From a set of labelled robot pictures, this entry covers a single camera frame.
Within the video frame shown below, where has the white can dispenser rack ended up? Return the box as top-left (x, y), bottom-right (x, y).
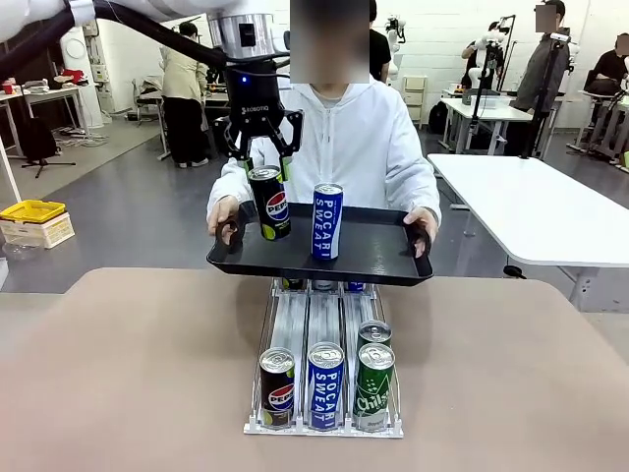
top-left (243, 277), bottom-right (405, 439)

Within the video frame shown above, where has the floor cable bundle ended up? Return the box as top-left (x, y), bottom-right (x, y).
top-left (52, 125), bottom-right (108, 148)

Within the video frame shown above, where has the man in beige shirt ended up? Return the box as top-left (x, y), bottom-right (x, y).
top-left (160, 21), bottom-right (211, 169)

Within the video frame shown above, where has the person in white hoodie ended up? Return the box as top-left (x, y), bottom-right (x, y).
top-left (205, 0), bottom-right (442, 232)

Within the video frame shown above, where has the large white table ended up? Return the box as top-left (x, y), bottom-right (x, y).
top-left (426, 152), bottom-right (629, 314)

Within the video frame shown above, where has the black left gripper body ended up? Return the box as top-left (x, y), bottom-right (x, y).
top-left (223, 57), bottom-right (287, 137)

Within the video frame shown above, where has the white drawer unit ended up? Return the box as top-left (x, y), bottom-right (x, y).
top-left (402, 74), bottom-right (429, 130)

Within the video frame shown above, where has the black left arm hose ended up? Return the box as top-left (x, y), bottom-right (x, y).
top-left (0, 0), bottom-right (232, 86)

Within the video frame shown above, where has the person in grey jacket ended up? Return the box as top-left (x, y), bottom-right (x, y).
top-left (505, 0), bottom-right (572, 158)

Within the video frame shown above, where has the black backpack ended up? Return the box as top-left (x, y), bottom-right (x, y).
top-left (428, 100), bottom-right (451, 135)

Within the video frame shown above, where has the yellow plastic crate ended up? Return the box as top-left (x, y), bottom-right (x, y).
top-left (0, 199), bottom-right (68, 223)

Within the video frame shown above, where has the black floor tripod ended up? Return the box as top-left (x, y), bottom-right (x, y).
top-left (22, 156), bottom-right (78, 179)

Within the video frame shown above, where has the white frame leg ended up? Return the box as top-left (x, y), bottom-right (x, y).
top-left (0, 135), bottom-right (24, 204)

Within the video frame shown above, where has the seated person in black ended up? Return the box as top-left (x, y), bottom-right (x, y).
top-left (584, 32), bottom-right (629, 95)

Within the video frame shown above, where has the green Chilsung cider can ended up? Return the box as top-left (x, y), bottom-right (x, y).
top-left (352, 342), bottom-right (397, 433)
top-left (357, 319), bottom-right (393, 351)

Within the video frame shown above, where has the black serving tray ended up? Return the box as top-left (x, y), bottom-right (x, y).
top-left (205, 201), bottom-right (435, 287)

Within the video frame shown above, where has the white plastic bin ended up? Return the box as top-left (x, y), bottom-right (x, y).
top-left (470, 93), bottom-right (513, 111)

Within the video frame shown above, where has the black Pepsi can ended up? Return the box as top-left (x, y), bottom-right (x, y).
top-left (247, 165), bottom-right (293, 242)
top-left (258, 346), bottom-right (298, 432)

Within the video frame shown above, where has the person's left hand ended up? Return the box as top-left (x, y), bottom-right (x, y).
top-left (402, 206), bottom-right (439, 257)

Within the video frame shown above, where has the person's right hand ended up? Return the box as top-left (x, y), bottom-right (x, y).
top-left (205, 195), bottom-right (243, 246)

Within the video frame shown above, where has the person's right forearm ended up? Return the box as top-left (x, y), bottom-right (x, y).
top-left (206, 161), bottom-right (252, 207)

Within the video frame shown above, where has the black equipment bag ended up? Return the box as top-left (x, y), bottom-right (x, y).
top-left (17, 116), bottom-right (60, 161)

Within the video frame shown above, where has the white standing air conditioner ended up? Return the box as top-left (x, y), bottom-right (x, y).
top-left (57, 25), bottom-right (107, 129)

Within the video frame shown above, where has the white plastic crate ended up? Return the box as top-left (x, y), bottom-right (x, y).
top-left (0, 211), bottom-right (77, 250)

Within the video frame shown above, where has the clear plastic bowl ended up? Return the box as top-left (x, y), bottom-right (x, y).
top-left (1, 240), bottom-right (39, 262)

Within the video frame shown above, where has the person in black shirt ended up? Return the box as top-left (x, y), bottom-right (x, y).
top-left (460, 20), bottom-right (505, 90)

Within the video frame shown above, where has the white background table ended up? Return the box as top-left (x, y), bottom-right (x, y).
top-left (439, 95), bottom-right (535, 154)
top-left (23, 83), bottom-right (89, 138)
top-left (567, 88), bottom-right (629, 164)

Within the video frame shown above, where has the person's left forearm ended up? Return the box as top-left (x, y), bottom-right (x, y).
top-left (392, 161), bottom-right (442, 217)

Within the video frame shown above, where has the bystander in black clothes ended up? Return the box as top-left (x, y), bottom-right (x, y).
top-left (368, 0), bottom-right (393, 83)

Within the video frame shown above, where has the thin black tripod pole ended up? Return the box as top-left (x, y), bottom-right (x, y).
top-left (466, 41), bottom-right (498, 148)

